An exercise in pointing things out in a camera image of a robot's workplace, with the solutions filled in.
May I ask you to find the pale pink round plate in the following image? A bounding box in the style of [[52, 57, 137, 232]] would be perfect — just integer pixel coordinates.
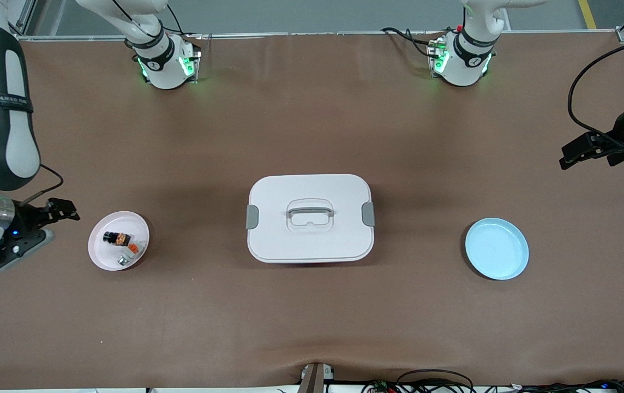
[[88, 211, 150, 272]]

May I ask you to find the light blue round plate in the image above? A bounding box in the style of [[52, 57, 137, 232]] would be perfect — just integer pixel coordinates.
[[465, 218, 530, 281]]

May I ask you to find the white lidded storage box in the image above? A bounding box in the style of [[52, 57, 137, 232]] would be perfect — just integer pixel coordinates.
[[246, 174, 376, 264]]

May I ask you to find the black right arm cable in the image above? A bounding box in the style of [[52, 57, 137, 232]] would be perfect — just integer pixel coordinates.
[[20, 164, 65, 205]]

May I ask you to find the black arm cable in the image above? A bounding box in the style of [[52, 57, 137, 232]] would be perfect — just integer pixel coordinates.
[[567, 30, 624, 148], [20, 164, 65, 205]]

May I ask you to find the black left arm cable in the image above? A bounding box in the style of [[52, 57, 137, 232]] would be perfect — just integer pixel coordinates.
[[567, 30, 624, 148]]

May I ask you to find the white and orange switch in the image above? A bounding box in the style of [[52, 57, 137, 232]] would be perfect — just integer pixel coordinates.
[[117, 243, 145, 267]]

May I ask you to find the black base cable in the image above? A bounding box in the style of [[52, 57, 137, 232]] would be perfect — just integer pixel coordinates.
[[165, 4, 203, 39], [381, 26, 443, 58]]

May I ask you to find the grey box lid handle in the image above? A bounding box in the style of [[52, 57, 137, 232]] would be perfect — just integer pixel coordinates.
[[287, 199, 334, 233]]

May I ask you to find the black cable bundle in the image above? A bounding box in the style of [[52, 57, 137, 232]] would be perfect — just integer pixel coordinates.
[[361, 370, 624, 393]]

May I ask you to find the aluminium table edge rail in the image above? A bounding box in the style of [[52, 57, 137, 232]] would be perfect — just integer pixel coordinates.
[[15, 30, 624, 43]]

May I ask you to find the brown wooden bracket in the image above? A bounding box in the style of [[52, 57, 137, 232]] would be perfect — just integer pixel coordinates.
[[298, 362, 335, 393]]

